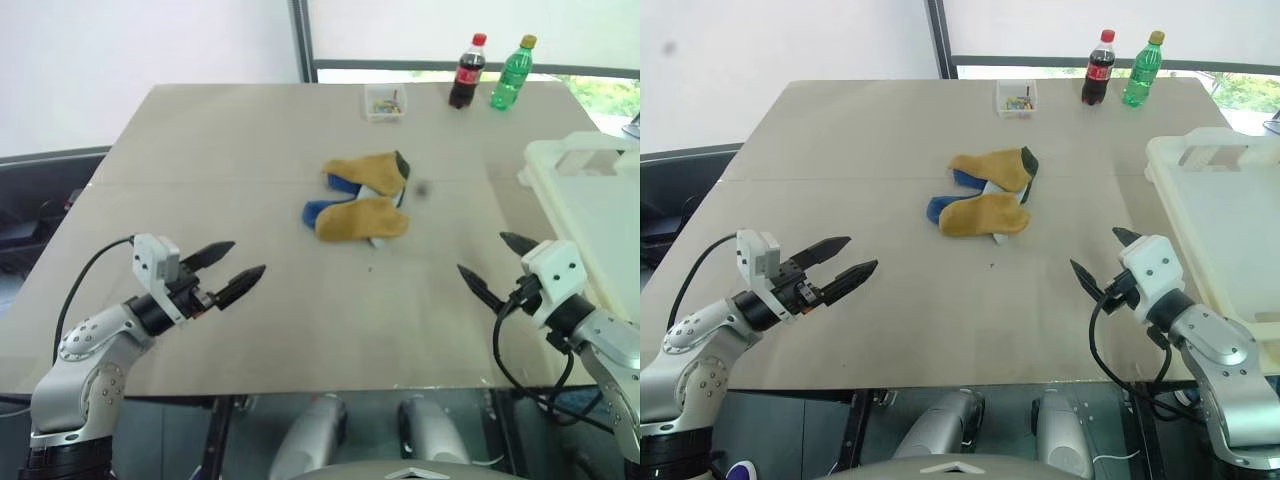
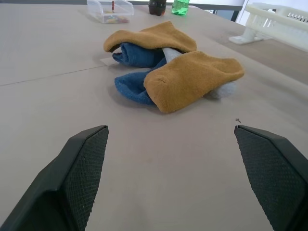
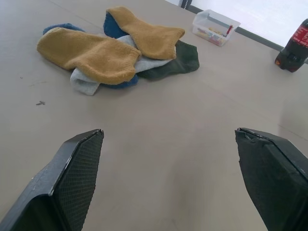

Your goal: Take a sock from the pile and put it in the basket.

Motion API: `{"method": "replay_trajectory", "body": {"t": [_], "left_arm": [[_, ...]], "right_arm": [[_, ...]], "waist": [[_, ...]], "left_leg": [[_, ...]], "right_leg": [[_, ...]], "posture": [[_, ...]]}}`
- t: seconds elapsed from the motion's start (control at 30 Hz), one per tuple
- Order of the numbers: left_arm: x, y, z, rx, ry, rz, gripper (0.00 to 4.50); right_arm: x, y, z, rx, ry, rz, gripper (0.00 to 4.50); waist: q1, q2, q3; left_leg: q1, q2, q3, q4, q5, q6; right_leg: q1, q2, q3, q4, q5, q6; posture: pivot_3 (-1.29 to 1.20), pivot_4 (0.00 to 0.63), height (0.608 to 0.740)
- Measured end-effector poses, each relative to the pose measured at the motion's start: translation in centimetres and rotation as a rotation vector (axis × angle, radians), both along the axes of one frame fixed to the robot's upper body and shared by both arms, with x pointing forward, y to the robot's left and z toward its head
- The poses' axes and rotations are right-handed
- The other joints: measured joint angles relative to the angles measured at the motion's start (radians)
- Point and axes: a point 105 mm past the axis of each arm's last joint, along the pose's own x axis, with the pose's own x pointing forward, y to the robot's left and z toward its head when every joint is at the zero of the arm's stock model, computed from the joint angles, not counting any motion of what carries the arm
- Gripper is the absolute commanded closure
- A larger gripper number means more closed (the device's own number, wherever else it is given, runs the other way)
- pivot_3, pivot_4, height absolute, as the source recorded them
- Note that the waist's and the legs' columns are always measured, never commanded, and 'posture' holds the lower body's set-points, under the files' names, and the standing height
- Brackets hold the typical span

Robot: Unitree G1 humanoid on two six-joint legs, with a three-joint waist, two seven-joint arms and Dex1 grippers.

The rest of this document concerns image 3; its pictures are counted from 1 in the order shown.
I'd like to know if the dark cola bottle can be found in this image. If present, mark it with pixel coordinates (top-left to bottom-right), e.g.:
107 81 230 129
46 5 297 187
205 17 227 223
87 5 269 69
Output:
274 18 308 73

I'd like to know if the dark green sock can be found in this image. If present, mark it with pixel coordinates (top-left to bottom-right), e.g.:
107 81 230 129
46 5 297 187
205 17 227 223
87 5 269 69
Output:
137 40 200 80

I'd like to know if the mustard yellow sock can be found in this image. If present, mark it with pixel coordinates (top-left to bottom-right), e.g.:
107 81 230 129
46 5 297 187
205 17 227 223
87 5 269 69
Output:
105 6 186 60
36 27 142 85

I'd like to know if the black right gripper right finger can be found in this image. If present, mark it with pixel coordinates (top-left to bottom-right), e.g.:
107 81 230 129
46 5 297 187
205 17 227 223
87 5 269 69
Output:
234 127 308 231

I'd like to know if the light grey sock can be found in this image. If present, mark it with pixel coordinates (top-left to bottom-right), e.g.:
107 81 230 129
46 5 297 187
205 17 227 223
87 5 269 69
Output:
70 35 172 96

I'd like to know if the blue sock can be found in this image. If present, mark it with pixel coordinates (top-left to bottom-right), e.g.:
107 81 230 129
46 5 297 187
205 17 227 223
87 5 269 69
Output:
42 23 139 89
103 11 125 39

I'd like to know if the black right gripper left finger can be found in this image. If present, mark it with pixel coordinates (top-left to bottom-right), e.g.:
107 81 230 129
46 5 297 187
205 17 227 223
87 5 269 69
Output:
0 128 104 231

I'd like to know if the clear plastic container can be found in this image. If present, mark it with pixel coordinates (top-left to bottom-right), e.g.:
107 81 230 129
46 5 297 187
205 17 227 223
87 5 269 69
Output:
192 9 242 47

